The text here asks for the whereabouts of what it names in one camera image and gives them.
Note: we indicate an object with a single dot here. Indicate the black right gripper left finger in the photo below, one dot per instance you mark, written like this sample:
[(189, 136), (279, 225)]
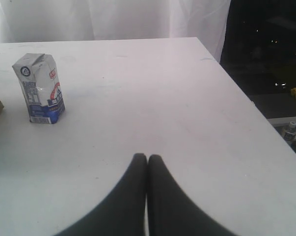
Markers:
[(122, 211)]

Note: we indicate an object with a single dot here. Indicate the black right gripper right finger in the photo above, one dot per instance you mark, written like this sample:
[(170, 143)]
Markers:
[(170, 211)]

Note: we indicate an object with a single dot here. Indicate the white cap bottle near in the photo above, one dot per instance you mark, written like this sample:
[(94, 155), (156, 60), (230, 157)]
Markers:
[(289, 132)]

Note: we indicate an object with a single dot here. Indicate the small blue white milk carton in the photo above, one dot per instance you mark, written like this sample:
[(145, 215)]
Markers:
[(38, 78)]

